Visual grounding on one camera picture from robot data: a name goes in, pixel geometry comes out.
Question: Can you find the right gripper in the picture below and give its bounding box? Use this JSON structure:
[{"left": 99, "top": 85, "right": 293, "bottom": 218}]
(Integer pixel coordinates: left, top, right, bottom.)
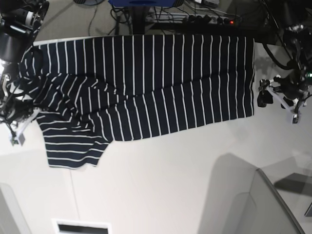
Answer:
[{"left": 0, "top": 102, "right": 40, "bottom": 146}]

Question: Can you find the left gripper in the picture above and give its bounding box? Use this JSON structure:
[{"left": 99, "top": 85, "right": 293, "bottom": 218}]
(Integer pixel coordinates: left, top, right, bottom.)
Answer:
[{"left": 257, "top": 74, "right": 312, "bottom": 124}]

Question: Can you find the navy white striped t-shirt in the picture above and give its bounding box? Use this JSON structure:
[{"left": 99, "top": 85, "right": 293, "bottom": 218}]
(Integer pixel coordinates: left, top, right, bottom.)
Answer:
[{"left": 18, "top": 35, "right": 255, "bottom": 169}]

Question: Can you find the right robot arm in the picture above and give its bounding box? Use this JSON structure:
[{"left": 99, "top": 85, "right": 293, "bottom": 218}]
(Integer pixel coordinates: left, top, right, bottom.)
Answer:
[{"left": 0, "top": 0, "right": 49, "bottom": 145}]

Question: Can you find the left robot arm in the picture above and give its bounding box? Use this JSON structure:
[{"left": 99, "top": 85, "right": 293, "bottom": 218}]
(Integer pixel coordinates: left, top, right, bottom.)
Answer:
[{"left": 257, "top": 0, "right": 312, "bottom": 124}]

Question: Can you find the white power strip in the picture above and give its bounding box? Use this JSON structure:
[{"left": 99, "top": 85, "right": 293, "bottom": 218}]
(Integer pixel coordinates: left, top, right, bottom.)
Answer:
[{"left": 146, "top": 11, "right": 236, "bottom": 25}]

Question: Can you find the black table leg column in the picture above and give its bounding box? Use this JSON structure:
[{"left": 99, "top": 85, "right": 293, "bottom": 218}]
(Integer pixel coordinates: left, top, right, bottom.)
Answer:
[{"left": 129, "top": 6, "right": 149, "bottom": 35}]

